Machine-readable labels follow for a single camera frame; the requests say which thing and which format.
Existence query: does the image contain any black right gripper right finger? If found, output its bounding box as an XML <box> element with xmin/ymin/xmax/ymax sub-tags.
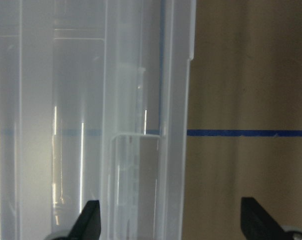
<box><xmin>241</xmin><ymin>197</ymin><xmax>293</xmax><ymax>240</ymax></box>

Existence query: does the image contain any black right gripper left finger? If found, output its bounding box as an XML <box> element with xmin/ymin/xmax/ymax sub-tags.
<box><xmin>66</xmin><ymin>200</ymin><xmax>101</xmax><ymax>240</ymax></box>

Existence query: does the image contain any clear plastic box lid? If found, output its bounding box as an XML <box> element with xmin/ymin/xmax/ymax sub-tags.
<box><xmin>0</xmin><ymin>0</ymin><xmax>196</xmax><ymax>240</ymax></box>

